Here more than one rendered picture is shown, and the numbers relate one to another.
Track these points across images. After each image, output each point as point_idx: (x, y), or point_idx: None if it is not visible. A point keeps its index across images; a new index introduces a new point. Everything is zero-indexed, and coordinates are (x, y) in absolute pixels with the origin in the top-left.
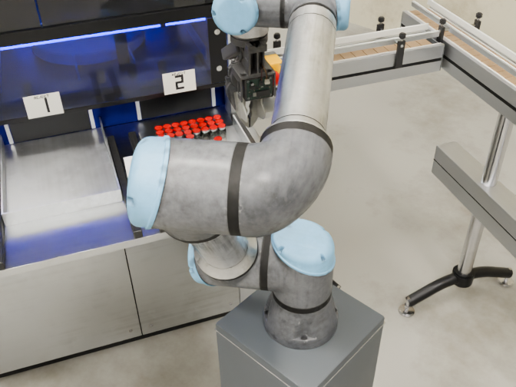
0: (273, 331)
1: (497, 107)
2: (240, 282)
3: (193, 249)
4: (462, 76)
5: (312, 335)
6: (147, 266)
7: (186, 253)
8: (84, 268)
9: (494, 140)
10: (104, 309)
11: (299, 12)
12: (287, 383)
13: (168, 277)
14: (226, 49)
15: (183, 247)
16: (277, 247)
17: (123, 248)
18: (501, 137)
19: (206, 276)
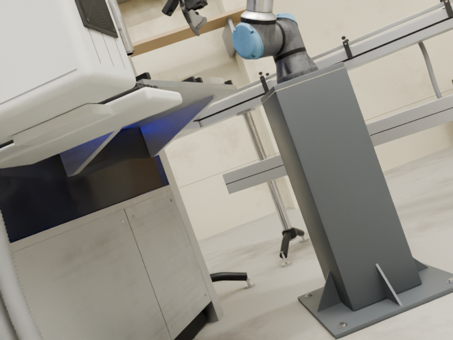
0: (300, 70)
1: (244, 108)
2: (275, 34)
3: (249, 17)
4: (215, 117)
5: (315, 64)
6: (149, 250)
7: (165, 237)
8: (114, 251)
9: (251, 131)
10: (139, 305)
11: None
12: (331, 70)
13: (164, 264)
14: (168, 2)
15: (162, 231)
16: (275, 14)
17: (192, 87)
18: (253, 127)
19: (261, 32)
